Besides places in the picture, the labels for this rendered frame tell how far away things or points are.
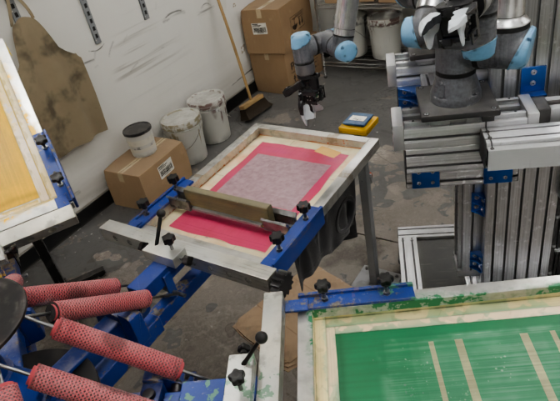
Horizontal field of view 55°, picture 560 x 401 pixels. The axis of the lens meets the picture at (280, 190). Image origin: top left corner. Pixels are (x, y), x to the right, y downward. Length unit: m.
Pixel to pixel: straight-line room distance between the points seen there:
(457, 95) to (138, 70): 2.91
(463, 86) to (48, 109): 2.64
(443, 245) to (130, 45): 2.59
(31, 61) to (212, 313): 1.84
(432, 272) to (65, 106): 2.46
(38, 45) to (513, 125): 2.76
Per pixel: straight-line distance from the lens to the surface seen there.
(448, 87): 1.69
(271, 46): 4.96
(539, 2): 1.87
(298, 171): 2.04
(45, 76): 3.67
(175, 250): 1.60
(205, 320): 2.91
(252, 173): 2.09
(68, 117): 3.76
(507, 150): 1.67
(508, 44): 1.61
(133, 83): 4.16
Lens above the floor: 2.02
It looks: 33 degrees down
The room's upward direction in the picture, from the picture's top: 12 degrees counter-clockwise
